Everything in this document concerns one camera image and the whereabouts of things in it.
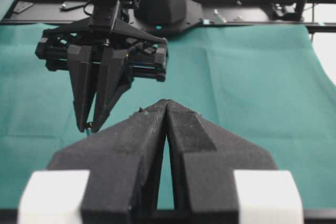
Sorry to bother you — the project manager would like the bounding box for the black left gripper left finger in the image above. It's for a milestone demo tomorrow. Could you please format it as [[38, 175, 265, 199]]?
[[47, 100, 167, 223]]

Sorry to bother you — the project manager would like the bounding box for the black aluminium rail frame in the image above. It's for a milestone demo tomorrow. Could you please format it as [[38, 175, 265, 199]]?
[[1, 0, 335, 34]]

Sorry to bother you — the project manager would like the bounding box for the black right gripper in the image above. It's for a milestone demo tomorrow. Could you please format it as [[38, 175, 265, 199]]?
[[35, 18, 168, 132]]

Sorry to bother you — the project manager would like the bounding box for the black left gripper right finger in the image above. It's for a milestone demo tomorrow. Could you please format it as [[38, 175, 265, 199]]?
[[166, 100, 278, 223]]

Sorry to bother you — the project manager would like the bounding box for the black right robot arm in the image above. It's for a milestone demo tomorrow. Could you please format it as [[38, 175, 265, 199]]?
[[35, 0, 203, 132]]

